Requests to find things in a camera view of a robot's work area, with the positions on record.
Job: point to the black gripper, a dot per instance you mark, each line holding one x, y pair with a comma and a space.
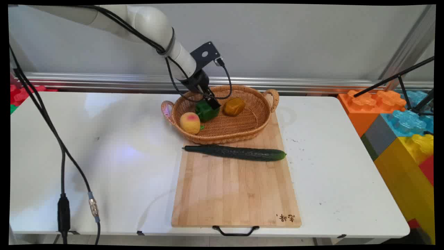
196, 82

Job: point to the long dark green cucumber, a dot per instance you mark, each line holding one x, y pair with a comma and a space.
239, 153

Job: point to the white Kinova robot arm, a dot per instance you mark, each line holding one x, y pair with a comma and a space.
149, 21

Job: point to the green toy bell pepper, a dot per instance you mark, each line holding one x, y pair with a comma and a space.
205, 111

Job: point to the orange toy bell pepper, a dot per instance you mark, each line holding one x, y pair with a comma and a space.
234, 106

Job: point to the yellow pink toy peach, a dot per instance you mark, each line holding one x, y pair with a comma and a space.
189, 123

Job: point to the woven wicker basket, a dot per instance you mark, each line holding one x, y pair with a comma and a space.
236, 130

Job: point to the wooden cutting board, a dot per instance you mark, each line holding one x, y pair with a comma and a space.
236, 191

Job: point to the orange giant building block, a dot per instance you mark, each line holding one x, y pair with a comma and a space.
360, 107

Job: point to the grey giant building block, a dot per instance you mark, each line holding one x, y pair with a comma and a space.
378, 137

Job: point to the red building blocks pile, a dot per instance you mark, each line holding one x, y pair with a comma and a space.
22, 94

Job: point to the green building block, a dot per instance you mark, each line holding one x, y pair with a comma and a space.
13, 109

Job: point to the black tripod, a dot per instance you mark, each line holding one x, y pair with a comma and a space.
402, 74

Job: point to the blue giant building block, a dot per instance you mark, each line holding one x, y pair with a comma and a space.
407, 121

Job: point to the yellow giant building block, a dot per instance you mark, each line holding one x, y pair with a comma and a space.
406, 180

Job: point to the red giant building block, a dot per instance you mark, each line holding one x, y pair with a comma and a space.
427, 170

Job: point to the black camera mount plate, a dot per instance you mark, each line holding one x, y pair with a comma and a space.
204, 53

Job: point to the aluminium frame rail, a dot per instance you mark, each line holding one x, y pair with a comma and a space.
312, 83

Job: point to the aluminium frame post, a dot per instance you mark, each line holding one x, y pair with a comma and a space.
411, 41

